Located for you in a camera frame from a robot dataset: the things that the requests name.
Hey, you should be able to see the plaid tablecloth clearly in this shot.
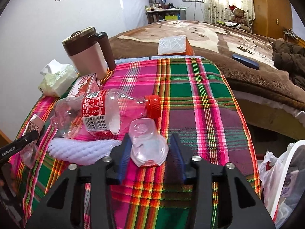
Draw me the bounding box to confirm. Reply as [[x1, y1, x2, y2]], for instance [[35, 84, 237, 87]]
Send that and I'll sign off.
[[9, 57, 262, 229]]

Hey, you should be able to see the pink brown lidded mug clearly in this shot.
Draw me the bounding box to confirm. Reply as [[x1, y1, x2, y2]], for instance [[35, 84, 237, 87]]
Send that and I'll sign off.
[[62, 26, 116, 79]]

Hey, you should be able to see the teddy bear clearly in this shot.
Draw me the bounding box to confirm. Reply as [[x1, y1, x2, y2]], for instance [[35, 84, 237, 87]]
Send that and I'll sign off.
[[229, 5, 251, 33]]

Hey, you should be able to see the clear plastic cup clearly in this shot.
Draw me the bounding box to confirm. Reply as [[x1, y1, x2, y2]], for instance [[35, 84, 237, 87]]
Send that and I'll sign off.
[[129, 118, 169, 168]]

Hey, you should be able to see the tissue pack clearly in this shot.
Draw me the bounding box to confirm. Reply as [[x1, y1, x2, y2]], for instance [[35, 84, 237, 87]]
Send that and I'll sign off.
[[38, 60, 79, 97]]

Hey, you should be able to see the small red white carton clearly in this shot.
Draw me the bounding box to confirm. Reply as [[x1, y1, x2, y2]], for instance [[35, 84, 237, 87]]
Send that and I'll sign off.
[[67, 73, 100, 97]]

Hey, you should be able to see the white foam net sleeve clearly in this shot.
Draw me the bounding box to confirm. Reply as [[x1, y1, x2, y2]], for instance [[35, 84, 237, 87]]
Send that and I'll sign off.
[[47, 138, 121, 165]]

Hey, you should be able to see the patterned curtain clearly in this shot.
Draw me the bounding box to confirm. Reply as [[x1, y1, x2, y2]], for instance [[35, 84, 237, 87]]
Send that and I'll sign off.
[[204, 0, 255, 23]]

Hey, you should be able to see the clear plastic bottle red cap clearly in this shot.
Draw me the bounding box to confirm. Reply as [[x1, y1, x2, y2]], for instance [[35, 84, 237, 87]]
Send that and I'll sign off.
[[50, 88, 161, 139]]

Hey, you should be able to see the brown jacket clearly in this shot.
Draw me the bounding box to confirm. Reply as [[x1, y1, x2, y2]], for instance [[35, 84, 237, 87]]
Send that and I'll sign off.
[[271, 40, 305, 90]]

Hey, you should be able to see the brown bed blanket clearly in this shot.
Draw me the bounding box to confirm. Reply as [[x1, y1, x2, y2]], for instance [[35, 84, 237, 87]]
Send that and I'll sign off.
[[110, 20, 304, 110]]

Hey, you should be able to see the wooden wardrobe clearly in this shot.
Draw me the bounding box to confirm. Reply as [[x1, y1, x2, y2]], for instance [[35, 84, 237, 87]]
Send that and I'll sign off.
[[253, 0, 292, 39]]

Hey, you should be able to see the white trash bin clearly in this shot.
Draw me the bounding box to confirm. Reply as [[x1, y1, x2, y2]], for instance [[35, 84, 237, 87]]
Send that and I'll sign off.
[[258, 140, 304, 228]]

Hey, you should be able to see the dark blue case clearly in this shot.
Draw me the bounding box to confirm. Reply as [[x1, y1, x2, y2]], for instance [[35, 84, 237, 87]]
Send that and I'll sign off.
[[232, 53, 259, 70]]

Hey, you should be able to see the wooden headboard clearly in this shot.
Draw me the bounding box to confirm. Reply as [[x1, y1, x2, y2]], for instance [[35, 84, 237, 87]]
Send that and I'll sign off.
[[283, 28, 305, 47]]

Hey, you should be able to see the cluttered desk shelf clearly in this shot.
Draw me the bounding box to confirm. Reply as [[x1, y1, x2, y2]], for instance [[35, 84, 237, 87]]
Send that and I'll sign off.
[[145, 0, 187, 24]]

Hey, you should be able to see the white orange tissue box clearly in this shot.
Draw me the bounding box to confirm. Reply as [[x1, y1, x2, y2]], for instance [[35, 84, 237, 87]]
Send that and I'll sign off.
[[158, 35, 195, 56]]

